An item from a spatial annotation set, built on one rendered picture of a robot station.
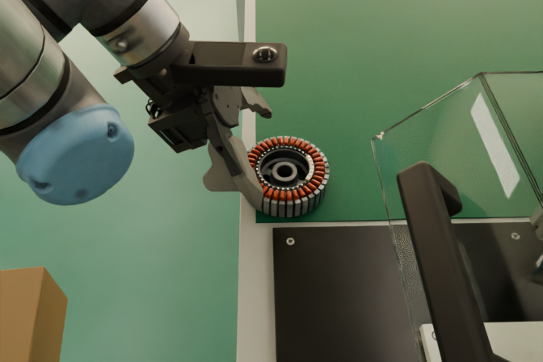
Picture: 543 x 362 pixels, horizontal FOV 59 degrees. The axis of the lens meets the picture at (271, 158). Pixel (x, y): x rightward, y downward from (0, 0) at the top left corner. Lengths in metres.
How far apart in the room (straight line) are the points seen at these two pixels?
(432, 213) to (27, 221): 1.52
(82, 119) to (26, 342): 0.24
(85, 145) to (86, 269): 1.19
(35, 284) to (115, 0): 0.27
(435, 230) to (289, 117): 0.51
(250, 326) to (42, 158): 0.30
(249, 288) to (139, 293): 0.89
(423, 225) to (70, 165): 0.22
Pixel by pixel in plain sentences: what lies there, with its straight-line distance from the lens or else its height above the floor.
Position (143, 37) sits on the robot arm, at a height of 0.99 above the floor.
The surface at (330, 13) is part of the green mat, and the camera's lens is 0.94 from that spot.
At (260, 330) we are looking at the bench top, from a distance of 0.53.
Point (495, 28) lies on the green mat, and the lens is 0.98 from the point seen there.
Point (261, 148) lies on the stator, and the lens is 0.62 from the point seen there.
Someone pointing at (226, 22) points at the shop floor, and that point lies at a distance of 2.29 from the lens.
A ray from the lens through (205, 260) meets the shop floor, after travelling 1.43.
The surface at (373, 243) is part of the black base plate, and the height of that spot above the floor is 0.77.
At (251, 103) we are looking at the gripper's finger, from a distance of 0.58.
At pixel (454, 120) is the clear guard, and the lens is 0.30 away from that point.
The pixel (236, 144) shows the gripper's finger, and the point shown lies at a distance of 0.51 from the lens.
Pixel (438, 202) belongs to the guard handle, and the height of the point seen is 1.06.
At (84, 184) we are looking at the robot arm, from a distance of 0.35.
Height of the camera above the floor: 1.24
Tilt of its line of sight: 49 degrees down
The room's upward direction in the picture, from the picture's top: straight up
